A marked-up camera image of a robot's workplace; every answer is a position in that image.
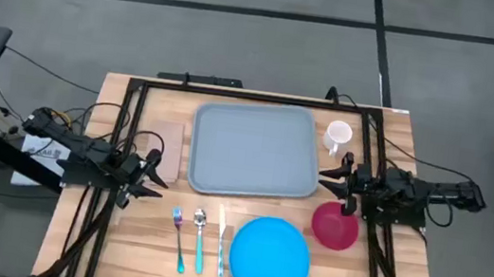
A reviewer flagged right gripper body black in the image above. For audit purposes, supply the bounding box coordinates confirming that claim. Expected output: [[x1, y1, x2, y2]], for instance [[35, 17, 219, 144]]
[[336, 151, 375, 219]]

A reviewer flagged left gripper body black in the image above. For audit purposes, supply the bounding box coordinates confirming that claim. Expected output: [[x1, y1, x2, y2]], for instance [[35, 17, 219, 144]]
[[115, 143, 164, 214]]

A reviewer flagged white mug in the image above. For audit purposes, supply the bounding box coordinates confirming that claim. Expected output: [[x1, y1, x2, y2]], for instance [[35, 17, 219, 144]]
[[320, 119, 356, 160]]

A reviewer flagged magenta plastic bowl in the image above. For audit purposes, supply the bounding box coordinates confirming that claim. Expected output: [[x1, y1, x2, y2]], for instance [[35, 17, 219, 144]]
[[307, 198, 363, 254]]

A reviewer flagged iridescent fork teal handle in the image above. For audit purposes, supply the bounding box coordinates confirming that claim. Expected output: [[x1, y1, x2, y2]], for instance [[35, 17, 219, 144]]
[[163, 205, 193, 276]]

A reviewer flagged silver spoon teal handle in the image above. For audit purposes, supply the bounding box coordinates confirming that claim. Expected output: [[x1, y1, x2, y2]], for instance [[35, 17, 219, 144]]
[[185, 207, 211, 276]]

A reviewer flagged knife teal white handle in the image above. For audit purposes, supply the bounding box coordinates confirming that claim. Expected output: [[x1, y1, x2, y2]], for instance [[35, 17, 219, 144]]
[[209, 203, 234, 277]]

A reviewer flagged blue plastic plate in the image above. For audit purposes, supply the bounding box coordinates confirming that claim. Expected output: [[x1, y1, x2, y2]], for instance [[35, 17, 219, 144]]
[[225, 211, 317, 277]]

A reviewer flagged grey plastic tray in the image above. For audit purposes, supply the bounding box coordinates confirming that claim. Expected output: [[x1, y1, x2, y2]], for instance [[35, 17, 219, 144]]
[[184, 92, 329, 210]]

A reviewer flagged white printed paper sheet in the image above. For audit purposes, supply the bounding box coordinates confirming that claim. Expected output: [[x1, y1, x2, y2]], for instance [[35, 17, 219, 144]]
[[9, 131, 74, 192]]

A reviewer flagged black power strip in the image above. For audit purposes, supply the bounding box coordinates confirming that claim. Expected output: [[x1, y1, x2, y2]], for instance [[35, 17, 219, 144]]
[[156, 67, 245, 90]]

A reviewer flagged yellow cable by arm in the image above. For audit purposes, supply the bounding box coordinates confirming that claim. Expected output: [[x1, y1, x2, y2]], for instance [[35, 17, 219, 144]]
[[50, 108, 75, 129]]

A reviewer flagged black metal frame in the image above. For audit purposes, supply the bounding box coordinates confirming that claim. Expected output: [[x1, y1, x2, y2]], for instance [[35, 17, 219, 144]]
[[32, 64, 464, 277]]

